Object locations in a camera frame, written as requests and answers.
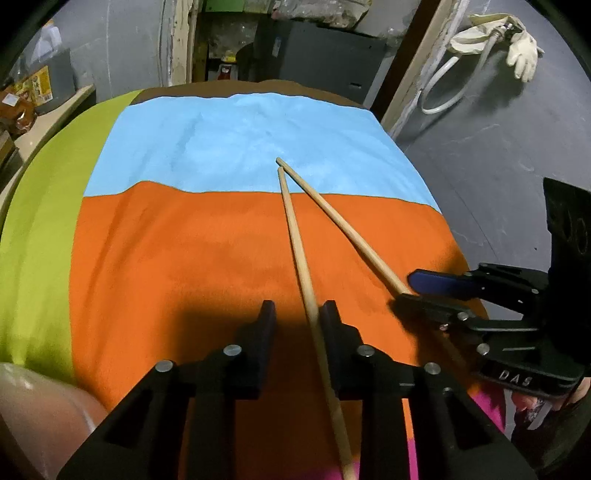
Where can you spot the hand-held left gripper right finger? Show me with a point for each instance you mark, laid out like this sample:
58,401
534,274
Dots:
328,323

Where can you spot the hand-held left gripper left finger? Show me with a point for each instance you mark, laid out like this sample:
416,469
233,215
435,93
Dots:
265,323

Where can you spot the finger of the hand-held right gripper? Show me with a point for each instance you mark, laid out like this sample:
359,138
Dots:
438,284
429,309

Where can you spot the wooden chopstick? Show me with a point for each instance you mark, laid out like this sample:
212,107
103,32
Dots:
300,265
341,224

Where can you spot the person's right hand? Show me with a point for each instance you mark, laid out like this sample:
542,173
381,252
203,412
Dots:
524,402

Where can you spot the multicoloured blanket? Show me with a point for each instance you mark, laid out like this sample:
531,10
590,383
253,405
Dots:
184,254

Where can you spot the glossy beige bowl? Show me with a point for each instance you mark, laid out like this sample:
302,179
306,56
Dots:
41,415

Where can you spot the white work glove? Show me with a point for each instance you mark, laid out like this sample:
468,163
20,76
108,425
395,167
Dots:
471,39

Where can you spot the dark grey cabinet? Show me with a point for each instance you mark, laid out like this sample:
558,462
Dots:
323,60

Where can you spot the grey box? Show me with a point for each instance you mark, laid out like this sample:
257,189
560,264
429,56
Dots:
62,78

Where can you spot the green label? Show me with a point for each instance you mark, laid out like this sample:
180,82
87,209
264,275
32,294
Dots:
226,5

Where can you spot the red-brown packet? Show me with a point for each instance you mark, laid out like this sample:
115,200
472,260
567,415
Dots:
18,113

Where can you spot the yellow packet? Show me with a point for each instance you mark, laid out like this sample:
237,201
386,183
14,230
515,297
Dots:
39,85

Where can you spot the wooden door frame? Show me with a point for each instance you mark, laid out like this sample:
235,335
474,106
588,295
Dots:
415,78

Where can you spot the pale wooden door post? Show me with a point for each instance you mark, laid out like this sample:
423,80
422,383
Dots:
181,41

